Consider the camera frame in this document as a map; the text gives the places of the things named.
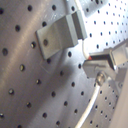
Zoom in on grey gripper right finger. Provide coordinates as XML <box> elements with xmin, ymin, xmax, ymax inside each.
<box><xmin>91</xmin><ymin>41</ymin><xmax>128</xmax><ymax>64</ymax></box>

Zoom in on white cable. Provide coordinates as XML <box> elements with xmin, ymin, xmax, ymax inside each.
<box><xmin>73</xmin><ymin>0</ymin><xmax>102</xmax><ymax>128</ymax></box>

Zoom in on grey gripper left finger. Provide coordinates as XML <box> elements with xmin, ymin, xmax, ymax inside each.
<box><xmin>82</xmin><ymin>54</ymin><xmax>116</xmax><ymax>79</ymax></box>

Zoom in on grey metal cable clip bracket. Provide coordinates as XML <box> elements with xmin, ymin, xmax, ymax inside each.
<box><xmin>36</xmin><ymin>10</ymin><xmax>87</xmax><ymax>59</ymax></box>

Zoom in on perforated metal breadboard plate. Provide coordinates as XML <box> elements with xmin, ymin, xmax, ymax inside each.
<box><xmin>0</xmin><ymin>0</ymin><xmax>128</xmax><ymax>128</ymax></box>

